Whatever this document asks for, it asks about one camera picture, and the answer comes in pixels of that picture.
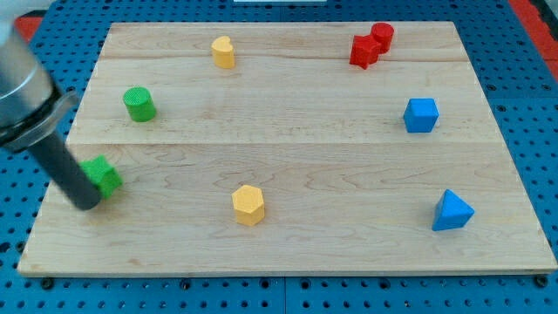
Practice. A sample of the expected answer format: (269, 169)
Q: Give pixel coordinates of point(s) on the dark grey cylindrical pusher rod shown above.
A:
(56, 160)

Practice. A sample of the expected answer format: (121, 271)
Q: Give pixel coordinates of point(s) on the green star block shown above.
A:
(102, 174)

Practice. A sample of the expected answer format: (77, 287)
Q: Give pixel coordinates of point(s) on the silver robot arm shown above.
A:
(31, 108)

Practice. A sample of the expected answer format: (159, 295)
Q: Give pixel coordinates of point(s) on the red star block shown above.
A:
(365, 51)

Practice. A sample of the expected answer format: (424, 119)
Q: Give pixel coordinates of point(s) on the green cylinder block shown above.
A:
(139, 104)

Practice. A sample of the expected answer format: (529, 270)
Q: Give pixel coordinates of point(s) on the light wooden board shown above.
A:
(347, 190)

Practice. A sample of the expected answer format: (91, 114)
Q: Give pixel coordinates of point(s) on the yellow heart block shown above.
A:
(223, 52)

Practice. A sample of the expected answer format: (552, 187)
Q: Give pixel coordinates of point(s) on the yellow hexagon block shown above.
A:
(248, 204)

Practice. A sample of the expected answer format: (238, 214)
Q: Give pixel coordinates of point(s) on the red cylinder block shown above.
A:
(383, 33)

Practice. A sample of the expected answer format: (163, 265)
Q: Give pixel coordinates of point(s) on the blue cube block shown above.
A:
(421, 115)

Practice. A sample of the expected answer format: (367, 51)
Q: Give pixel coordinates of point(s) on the blue triangle block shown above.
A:
(451, 212)

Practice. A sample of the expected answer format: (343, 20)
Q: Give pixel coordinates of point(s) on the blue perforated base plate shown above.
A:
(517, 80)

